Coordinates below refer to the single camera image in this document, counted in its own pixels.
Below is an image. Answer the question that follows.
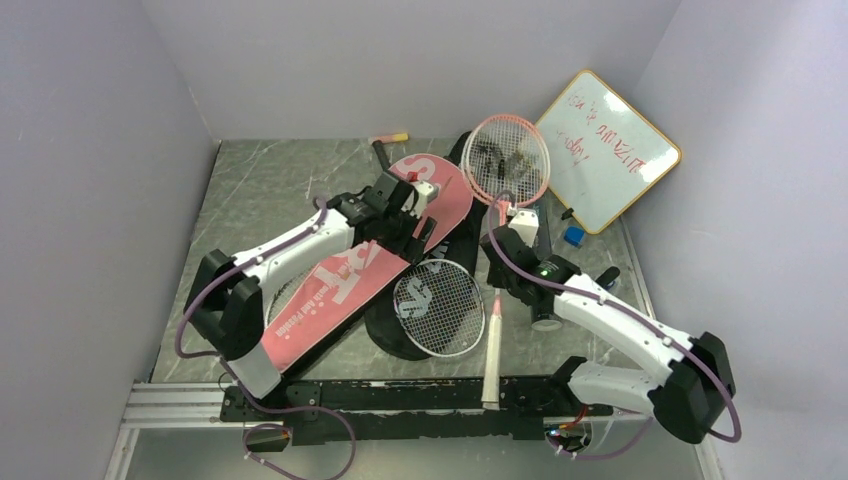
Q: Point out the black shuttlecock tube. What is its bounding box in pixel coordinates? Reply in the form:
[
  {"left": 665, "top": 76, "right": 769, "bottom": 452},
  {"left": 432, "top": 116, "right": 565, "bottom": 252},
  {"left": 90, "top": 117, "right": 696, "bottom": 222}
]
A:
[{"left": 531, "top": 199, "right": 563, "bottom": 332}]

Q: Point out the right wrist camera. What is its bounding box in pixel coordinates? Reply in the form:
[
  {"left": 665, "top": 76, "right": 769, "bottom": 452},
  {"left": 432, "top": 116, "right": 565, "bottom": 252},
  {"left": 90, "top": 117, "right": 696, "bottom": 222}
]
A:
[{"left": 507, "top": 208, "right": 539, "bottom": 248}]

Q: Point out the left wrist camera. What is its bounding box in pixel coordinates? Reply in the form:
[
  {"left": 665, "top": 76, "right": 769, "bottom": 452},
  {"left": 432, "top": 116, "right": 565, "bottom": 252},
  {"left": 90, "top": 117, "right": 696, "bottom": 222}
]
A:
[{"left": 402, "top": 172, "right": 440, "bottom": 217}]

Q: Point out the pink racket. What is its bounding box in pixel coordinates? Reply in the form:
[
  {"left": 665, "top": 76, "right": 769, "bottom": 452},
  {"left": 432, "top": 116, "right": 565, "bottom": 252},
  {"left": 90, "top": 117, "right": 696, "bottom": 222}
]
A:
[
  {"left": 460, "top": 114, "right": 551, "bottom": 227},
  {"left": 481, "top": 289, "right": 502, "bottom": 410}
]

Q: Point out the white racket left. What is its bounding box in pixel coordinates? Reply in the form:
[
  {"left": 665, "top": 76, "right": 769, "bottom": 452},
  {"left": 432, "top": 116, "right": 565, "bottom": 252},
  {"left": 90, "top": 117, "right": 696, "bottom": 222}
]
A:
[{"left": 265, "top": 139, "right": 392, "bottom": 328}]

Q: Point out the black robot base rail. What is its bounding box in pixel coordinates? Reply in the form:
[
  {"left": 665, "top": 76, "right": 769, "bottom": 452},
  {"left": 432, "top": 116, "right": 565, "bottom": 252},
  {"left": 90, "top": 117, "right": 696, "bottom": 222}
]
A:
[{"left": 220, "top": 375, "right": 613, "bottom": 446}]

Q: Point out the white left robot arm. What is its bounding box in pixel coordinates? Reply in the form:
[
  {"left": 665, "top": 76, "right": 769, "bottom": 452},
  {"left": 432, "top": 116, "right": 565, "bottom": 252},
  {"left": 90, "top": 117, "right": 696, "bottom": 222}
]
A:
[{"left": 175, "top": 172, "right": 440, "bottom": 420}]

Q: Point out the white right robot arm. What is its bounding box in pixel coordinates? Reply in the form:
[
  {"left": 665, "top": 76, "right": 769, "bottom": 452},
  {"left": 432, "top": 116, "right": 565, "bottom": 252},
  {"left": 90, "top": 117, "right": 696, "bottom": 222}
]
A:
[{"left": 481, "top": 191, "right": 742, "bottom": 444}]

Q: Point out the white racket right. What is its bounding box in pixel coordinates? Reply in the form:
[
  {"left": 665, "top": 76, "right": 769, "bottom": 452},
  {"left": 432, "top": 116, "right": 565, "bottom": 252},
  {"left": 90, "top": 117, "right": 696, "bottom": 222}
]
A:
[{"left": 392, "top": 259, "right": 486, "bottom": 358}]

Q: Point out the whiteboard with yellow frame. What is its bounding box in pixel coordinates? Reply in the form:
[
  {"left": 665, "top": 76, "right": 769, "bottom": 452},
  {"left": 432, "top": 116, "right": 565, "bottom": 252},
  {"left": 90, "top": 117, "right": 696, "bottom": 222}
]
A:
[{"left": 536, "top": 70, "right": 683, "bottom": 234}]

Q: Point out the pink racket bag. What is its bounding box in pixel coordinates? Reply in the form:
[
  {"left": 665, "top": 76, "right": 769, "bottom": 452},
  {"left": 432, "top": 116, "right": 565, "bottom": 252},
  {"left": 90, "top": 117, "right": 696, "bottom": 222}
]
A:
[{"left": 262, "top": 154, "right": 472, "bottom": 373}]

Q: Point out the yellow pink marker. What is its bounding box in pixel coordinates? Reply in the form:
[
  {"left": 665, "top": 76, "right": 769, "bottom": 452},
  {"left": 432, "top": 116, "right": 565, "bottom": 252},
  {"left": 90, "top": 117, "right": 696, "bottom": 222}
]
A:
[{"left": 368, "top": 132, "right": 409, "bottom": 144}]

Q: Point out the black racket bag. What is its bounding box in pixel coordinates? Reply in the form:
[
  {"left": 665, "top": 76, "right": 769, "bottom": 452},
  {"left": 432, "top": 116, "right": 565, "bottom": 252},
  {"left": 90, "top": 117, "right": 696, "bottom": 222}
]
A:
[{"left": 362, "top": 130, "right": 492, "bottom": 362}]

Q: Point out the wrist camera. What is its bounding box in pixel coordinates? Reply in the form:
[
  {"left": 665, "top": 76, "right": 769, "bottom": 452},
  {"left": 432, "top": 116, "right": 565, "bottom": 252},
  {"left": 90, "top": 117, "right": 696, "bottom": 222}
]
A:
[
  {"left": 402, "top": 172, "right": 440, "bottom": 217},
  {"left": 507, "top": 208, "right": 539, "bottom": 248}
]

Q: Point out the white racket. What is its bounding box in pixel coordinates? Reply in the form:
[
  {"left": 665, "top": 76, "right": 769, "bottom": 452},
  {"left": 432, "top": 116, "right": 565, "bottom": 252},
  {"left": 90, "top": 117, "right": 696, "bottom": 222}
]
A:
[
  {"left": 265, "top": 139, "right": 392, "bottom": 328},
  {"left": 392, "top": 259, "right": 486, "bottom": 358}
]

